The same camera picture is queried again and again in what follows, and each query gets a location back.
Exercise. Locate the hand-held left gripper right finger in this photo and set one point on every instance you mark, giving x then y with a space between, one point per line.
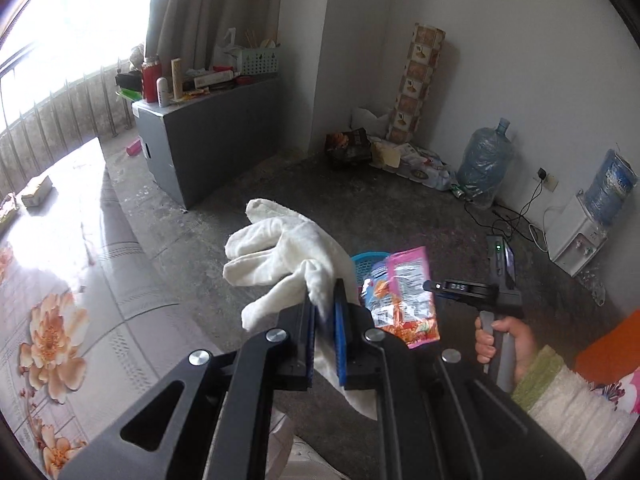
341 340

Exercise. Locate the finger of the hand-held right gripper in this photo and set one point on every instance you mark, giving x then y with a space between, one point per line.
460 288

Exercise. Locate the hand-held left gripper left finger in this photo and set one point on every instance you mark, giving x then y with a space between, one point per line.
305 350

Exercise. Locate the pink orange snack packet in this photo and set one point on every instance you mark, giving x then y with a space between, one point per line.
405 285

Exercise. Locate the blue plastic wastebasket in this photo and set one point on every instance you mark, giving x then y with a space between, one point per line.
362 262

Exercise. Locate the white cloth glove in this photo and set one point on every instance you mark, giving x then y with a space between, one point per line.
285 255

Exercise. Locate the person's right forearm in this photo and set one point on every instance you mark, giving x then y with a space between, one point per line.
575 410

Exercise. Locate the person's right hand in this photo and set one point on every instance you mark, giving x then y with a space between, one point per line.
522 345

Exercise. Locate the white water dispenser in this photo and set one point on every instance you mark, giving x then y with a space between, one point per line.
575 240

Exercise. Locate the orange cloth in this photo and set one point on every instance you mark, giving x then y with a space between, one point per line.
610 350

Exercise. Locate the empty clear water jug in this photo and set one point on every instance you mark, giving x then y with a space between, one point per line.
482 165

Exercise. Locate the pile of white packaging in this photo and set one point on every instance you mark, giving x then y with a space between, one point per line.
420 167

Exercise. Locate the blue full water jug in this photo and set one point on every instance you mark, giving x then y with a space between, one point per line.
612 187

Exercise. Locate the black snack bag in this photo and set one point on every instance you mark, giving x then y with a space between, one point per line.
350 147

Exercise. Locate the patterned paper roll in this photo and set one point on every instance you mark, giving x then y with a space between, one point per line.
415 85

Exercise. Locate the grey cabinet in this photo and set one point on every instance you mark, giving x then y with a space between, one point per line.
210 130

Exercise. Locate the floral plastic tablecloth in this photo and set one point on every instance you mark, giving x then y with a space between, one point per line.
75 240

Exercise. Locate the pink cup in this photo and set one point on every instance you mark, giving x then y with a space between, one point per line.
134 148

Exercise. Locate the white red carton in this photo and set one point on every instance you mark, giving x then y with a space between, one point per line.
212 79

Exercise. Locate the white plastic basket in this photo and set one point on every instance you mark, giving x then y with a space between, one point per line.
257 61

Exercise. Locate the small white bottle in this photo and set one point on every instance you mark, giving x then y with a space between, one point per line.
163 92

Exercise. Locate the beige cylinder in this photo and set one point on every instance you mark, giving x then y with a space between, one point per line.
176 80

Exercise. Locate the green box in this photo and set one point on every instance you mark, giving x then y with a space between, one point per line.
131 95

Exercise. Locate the white plastic bag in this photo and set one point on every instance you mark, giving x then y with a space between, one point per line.
225 50

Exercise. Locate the red thermos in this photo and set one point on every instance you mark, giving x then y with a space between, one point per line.
150 80

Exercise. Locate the small beige box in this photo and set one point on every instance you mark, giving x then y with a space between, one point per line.
36 191

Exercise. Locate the black box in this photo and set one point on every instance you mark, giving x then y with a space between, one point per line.
127 80

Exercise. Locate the small figurine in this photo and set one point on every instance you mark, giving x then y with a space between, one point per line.
137 57

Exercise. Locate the metal window railing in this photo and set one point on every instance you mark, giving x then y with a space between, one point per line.
60 115

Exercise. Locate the beige curtain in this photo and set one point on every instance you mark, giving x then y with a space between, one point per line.
210 0

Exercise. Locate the glass window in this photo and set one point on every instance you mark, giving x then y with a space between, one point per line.
60 20

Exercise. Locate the white wall socket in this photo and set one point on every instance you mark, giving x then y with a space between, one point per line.
549 180

